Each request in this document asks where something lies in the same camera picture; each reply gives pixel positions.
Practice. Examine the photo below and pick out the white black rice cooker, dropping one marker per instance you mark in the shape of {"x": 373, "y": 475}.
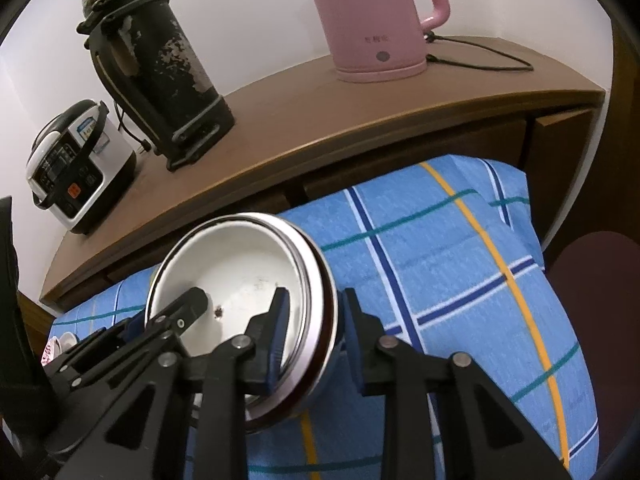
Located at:
{"x": 80, "y": 166}

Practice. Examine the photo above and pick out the brown wooden side cabinet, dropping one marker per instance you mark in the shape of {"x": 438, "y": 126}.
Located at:
{"x": 302, "y": 133}

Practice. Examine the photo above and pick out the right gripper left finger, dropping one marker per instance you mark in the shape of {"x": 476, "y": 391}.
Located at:
{"x": 210, "y": 390}

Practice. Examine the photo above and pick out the white enamel bowl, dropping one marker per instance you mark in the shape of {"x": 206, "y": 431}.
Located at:
{"x": 239, "y": 261}

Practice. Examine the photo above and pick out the pink electric kettle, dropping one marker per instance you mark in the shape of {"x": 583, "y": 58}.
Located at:
{"x": 378, "y": 40}

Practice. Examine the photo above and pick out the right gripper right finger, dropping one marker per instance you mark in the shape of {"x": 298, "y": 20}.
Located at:
{"x": 440, "y": 409}

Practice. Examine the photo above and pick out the black thermos flask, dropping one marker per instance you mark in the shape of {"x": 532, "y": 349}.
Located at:
{"x": 149, "y": 68}

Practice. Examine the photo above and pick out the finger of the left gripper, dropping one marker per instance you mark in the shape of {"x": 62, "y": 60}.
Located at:
{"x": 96, "y": 348}
{"x": 164, "y": 328}

